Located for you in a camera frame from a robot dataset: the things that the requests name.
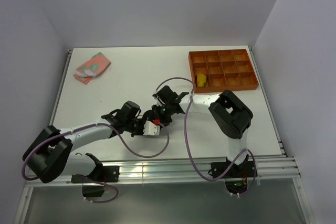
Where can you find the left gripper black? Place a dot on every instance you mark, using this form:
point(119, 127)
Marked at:
point(143, 120)

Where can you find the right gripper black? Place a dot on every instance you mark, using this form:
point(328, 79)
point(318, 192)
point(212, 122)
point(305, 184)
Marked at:
point(156, 115)

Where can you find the yellow sock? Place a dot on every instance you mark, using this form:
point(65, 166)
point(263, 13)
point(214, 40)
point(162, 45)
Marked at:
point(201, 81)

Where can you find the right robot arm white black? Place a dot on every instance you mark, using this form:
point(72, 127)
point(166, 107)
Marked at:
point(232, 116)

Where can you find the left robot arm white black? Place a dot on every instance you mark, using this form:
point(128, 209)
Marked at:
point(54, 151)

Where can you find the pink green patterned socks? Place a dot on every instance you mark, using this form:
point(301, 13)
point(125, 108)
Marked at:
point(92, 68)

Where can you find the orange compartment tray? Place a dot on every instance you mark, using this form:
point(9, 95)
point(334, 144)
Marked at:
point(229, 69)

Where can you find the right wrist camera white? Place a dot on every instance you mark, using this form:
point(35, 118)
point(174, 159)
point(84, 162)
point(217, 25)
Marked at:
point(157, 99)

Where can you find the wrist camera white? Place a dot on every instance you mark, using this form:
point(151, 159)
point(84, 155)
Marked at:
point(157, 99)
point(150, 129)

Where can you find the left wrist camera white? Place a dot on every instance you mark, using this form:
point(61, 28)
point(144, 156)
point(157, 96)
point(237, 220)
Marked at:
point(150, 129)

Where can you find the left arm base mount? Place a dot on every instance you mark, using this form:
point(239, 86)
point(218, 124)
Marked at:
point(98, 183)

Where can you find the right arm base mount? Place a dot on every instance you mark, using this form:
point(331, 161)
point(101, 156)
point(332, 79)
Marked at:
point(236, 179)

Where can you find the aluminium side rail right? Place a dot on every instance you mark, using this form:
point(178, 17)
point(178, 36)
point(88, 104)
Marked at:
point(251, 51)

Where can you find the aluminium frame rail front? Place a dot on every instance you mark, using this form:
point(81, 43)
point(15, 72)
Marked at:
point(182, 171)

